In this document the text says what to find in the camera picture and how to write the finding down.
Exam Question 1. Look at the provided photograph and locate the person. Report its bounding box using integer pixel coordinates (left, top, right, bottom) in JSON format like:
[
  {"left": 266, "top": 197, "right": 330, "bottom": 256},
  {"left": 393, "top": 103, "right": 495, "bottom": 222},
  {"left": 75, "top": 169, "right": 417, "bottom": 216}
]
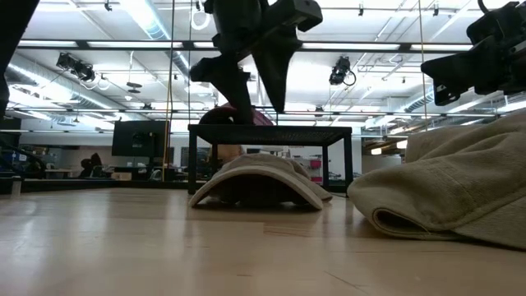
[
  {"left": 208, "top": 144, "right": 247, "bottom": 165},
  {"left": 79, "top": 152, "right": 104, "bottom": 179}
]

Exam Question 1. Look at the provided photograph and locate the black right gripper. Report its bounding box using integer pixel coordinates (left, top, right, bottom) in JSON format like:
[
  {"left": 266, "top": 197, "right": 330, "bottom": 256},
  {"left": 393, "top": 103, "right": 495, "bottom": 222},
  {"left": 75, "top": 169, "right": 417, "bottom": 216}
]
[{"left": 421, "top": 12, "right": 526, "bottom": 107}]

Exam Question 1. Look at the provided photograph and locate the yellow hanging strap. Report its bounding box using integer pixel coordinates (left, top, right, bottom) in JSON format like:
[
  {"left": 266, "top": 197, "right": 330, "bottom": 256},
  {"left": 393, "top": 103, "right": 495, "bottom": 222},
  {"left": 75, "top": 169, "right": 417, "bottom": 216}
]
[{"left": 161, "top": 0, "right": 177, "bottom": 183}]

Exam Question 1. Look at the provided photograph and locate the large black monitor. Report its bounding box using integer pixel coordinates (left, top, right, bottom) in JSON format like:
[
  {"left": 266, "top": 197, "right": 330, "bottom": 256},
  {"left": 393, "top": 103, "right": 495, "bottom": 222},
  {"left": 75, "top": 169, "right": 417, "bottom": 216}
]
[{"left": 111, "top": 120, "right": 170, "bottom": 157}]

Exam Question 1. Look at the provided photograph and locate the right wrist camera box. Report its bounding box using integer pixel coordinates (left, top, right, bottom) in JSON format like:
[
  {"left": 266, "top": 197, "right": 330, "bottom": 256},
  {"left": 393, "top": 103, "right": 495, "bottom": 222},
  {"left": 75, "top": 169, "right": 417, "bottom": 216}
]
[{"left": 466, "top": 1, "right": 523, "bottom": 42}]

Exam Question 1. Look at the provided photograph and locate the white cable ring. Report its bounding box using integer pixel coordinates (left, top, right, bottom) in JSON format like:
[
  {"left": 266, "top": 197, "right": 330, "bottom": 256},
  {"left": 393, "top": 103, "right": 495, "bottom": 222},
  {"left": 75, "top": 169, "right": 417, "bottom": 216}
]
[{"left": 190, "top": 7, "right": 211, "bottom": 31}]

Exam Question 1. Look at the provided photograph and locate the maroon baseball cap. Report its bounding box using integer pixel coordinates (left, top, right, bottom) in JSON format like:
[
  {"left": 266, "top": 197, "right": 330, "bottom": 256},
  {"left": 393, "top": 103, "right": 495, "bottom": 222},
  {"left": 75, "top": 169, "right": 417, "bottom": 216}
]
[{"left": 199, "top": 102, "right": 275, "bottom": 126}]

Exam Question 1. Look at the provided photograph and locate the silver ventilation duct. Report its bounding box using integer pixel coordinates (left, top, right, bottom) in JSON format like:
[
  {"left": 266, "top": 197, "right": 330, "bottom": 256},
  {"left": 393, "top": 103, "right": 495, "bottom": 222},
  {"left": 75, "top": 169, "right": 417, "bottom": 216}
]
[{"left": 118, "top": 0, "right": 202, "bottom": 86}]

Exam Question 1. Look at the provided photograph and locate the black rig frame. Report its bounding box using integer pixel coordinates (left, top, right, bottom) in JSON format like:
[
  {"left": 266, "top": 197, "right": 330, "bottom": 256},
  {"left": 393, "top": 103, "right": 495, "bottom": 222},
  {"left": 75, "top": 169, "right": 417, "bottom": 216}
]
[{"left": 0, "top": 39, "right": 498, "bottom": 195}]

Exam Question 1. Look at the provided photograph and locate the beige baseball cap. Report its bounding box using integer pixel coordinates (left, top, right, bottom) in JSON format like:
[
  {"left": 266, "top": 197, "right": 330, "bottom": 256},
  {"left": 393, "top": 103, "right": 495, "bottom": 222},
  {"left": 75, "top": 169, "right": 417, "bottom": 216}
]
[
  {"left": 187, "top": 153, "right": 334, "bottom": 211},
  {"left": 347, "top": 109, "right": 526, "bottom": 251}
]

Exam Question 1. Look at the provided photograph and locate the black rig camera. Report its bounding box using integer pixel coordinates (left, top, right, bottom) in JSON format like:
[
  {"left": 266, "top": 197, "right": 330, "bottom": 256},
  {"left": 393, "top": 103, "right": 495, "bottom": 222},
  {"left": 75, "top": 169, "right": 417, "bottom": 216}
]
[
  {"left": 328, "top": 56, "right": 357, "bottom": 86},
  {"left": 56, "top": 52, "right": 97, "bottom": 82}
]

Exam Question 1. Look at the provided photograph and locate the black curved hose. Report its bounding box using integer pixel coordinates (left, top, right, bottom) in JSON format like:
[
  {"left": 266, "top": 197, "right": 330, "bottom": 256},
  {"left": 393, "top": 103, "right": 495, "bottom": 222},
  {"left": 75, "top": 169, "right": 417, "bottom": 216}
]
[{"left": 0, "top": 143, "right": 47, "bottom": 180}]

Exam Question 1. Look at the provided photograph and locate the black perforated metal shelf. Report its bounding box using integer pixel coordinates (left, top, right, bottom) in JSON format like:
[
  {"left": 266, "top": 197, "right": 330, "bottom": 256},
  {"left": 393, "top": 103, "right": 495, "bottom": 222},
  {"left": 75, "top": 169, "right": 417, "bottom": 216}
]
[{"left": 187, "top": 123, "right": 354, "bottom": 198}]

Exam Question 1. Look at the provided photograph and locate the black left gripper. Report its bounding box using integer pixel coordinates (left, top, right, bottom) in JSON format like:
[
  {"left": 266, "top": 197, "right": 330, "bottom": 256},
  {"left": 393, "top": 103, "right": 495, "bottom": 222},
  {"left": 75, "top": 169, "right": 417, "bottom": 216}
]
[{"left": 189, "top": 0, "right": 324, "bottom": 124}]

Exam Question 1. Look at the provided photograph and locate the white rack with red bins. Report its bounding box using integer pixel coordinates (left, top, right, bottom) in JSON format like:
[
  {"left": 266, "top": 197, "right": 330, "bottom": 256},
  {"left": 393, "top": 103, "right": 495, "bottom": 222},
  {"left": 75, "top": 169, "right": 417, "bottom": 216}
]
[{"left": 307, "top": 158, "right": 324, "bottom": 184}]

